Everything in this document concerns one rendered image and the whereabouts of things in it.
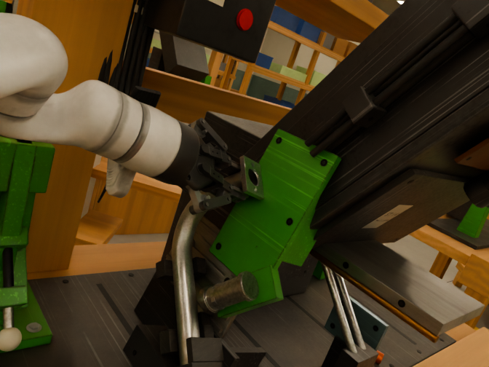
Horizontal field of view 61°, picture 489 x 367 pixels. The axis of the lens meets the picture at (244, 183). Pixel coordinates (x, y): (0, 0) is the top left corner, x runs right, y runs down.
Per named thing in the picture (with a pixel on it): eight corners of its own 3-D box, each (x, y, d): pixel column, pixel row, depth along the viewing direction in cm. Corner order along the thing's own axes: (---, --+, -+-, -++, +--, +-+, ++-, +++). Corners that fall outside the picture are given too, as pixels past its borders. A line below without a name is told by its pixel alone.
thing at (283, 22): (321, 176, 746) (371, 51, 688) (218, 164, 576) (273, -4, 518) (300, 165, 783) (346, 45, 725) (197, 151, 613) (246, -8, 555)
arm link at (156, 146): (121, 137, 54) (78, 118, 50) (180, 100, 48) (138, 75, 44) (117, 201, 50) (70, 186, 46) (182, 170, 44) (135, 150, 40)
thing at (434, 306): (476, 322, 62) (485, 305, 61) (432, 344, 51) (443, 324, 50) (295, 207, 89) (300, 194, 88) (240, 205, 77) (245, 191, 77)
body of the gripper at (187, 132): (177, 165, 44) (233, 190, 51) (176, 100, 48) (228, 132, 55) (132, 187, 48) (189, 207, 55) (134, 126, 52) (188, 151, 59)
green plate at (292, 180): (290, 301, 60) (364, 175, 59) (256, 296, 54) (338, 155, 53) (241, 259, 68) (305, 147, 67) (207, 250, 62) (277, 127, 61)
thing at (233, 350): (243, 408, 62) (273, 357, 62) (201, 415, 56) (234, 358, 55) (171, 317, 77) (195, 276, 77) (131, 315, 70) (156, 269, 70)
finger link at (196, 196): (177, 182, 51) (188, 178, 53) (191, 217, 51) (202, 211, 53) (191, 175, 49) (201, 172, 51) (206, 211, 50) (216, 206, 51)
